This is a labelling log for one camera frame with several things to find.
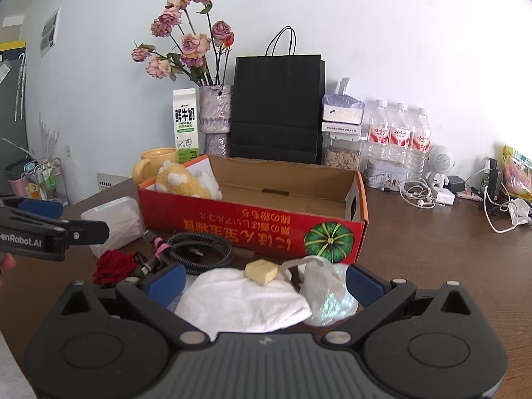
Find red rose flower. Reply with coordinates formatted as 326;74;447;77
92;249;138;286

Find iridescent plastic bag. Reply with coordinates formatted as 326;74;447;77
279;256;359;327

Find black braided usb cable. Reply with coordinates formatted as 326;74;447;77
129;231;234;278

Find white cloth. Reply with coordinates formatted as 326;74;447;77
174;268;312;339

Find clear plastic cotton swab box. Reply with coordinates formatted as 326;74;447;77
80;197;144;258

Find small yellow wooden block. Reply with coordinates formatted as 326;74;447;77
244;259;279;286

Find yellow white plush toy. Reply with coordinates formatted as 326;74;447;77
155;160;223;201

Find person left hand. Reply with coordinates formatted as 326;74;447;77
0;253;16;286

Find white leaning booklet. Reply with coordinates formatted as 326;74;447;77
96;173;130;192

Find white charger block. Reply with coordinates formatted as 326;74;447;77
432;187;456;206

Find decorated tin box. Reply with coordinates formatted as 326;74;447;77
363;158;408;192

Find red cardboard box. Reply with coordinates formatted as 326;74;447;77
138;155;369;264

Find white round robot speaker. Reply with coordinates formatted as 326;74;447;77
425;146;455;188

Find water bottle left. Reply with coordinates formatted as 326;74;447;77
368;100;390;160

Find water bottle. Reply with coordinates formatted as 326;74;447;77
388;104;411;165
407;108;431;179
368;100;390;160

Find water bottle right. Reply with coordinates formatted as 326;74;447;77
407;108;431;179

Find clear seed container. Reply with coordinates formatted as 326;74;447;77
322;132;367;171

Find water bottle middle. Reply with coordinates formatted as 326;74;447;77
388;104;411;165

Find white flat box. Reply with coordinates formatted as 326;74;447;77
321;121;361;136

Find yellow snack bag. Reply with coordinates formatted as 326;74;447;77
502;145;532;202

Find purple tissue pack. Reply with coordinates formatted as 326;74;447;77
322;77;365;125

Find white milk carton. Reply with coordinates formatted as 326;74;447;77
172;88;199;163

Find purple ceramic vase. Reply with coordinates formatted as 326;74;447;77
199;85;232;157

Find black paper shopping bag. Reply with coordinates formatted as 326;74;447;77
229;25;326;164

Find dried pink rose bouquet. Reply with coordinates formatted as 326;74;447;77
131;0;235;87

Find white wired earphones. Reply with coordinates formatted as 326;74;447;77
399;178;437;210

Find white charging cable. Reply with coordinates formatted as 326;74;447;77
481;186;532;234

